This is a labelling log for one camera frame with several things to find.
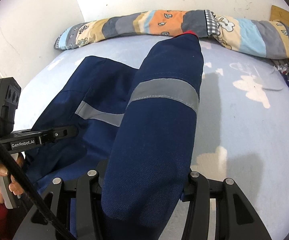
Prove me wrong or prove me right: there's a navy blue work garment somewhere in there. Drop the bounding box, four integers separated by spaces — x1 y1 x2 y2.
25 31 204 239

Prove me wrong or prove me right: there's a long patchwork cartoon pillow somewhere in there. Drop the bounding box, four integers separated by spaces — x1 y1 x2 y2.
54 10 289 60

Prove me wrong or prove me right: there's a brown wooden headboard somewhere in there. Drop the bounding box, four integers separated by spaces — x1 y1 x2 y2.
270 5 289 27

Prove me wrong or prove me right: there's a black cable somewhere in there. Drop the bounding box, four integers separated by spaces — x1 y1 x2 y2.
0 128 73 240

